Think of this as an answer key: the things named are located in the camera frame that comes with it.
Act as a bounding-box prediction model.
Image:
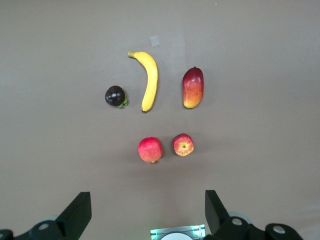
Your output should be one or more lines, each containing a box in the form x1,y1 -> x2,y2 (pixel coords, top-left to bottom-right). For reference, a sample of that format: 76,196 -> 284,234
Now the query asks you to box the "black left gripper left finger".
0,191 -> 92,240

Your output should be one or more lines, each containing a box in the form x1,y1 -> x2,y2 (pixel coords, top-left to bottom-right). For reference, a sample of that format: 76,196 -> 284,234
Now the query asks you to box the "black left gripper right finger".
203,190 -> 303,240

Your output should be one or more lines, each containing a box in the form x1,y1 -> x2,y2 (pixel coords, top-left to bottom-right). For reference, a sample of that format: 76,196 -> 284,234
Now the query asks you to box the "red yellow apple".
171,132 -> 195,158

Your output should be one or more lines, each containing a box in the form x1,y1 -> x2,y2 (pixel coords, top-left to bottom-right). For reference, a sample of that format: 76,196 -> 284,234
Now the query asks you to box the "yellow banana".
127,50 -> 159,114

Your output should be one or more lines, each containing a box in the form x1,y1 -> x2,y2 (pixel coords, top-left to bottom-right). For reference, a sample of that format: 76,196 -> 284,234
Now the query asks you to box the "red pomegranate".
137,136 -> 164,165

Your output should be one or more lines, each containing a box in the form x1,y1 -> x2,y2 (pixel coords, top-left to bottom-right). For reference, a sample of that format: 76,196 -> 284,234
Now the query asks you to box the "dark purple mangosteen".
104,85 -> 129,109

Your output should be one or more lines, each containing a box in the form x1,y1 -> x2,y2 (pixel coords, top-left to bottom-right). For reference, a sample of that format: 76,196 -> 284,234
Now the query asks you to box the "red yellow mango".
182,66 -> 205,110

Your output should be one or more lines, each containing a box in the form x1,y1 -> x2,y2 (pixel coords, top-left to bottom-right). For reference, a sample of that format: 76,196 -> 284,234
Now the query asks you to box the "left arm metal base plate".
149,224 -> 207,240

